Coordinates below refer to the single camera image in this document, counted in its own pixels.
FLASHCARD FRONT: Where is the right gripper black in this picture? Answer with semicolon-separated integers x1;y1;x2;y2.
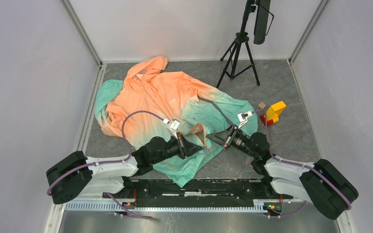
206;123;257;159

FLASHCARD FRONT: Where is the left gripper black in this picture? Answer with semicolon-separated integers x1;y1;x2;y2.
151;132;202;164

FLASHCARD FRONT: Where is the orange and teal jacket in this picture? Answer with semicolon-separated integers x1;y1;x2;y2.
95;56;253;187

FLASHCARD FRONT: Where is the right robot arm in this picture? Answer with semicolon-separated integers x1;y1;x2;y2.
207;125;359;220

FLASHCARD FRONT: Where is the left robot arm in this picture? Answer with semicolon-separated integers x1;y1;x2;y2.
46;133;203;204

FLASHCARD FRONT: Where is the red toy block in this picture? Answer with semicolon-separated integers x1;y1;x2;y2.
260;114;275;127

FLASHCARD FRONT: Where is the small wooden cube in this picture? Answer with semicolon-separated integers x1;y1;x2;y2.
257;102;267;112

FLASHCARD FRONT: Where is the yellow toy block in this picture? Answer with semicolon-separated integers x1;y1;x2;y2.
264;101;286;123

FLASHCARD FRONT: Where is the black tripod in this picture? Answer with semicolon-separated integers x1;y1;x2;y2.
216;0;260;88

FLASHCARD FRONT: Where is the black hanging panel light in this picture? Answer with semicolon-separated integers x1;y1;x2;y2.
254;0;274;45

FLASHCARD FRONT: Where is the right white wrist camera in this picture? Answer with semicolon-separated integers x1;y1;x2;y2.
237;111;253;129

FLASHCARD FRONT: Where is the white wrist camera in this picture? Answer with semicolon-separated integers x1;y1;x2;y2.
163;118;180;139
237;111;253;129

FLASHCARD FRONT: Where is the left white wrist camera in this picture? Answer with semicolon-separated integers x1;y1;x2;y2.
163;118;180;139

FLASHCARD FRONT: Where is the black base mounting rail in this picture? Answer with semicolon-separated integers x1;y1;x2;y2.
113;179;293;208

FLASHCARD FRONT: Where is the white toothed cable tray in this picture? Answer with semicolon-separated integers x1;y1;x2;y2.
65;200;267;214

